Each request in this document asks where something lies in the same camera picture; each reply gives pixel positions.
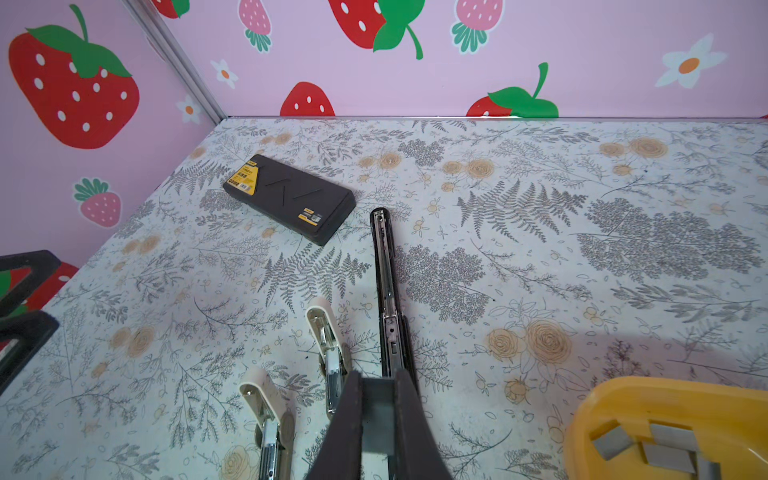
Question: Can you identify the yellow plastic tray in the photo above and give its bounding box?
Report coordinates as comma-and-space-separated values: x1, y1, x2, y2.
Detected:
564, 377, 767, 479

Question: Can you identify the staple strip far left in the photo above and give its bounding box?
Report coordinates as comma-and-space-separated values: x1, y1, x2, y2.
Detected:
591, 424, 635, 461

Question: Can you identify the black tool case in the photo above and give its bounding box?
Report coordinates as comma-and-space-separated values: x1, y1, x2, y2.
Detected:
223, 154, 356, 246

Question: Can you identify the staple strip right tilted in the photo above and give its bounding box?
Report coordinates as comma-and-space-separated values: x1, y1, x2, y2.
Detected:
695, 452, 722, 480

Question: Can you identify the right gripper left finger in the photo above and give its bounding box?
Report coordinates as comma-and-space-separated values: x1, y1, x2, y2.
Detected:
306, 371, 363, 480

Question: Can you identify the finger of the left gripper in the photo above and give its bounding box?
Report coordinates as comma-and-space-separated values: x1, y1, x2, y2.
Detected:
1, 250, 61, 392

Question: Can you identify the black stapler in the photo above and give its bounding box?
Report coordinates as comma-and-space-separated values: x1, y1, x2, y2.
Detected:
370, 207, 418, 387

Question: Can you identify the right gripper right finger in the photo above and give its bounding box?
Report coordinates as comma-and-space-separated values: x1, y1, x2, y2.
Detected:
394, 370, 452, 480

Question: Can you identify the staple strip upper right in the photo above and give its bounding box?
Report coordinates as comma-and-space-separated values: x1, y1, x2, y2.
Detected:
649, 422, 699, 452

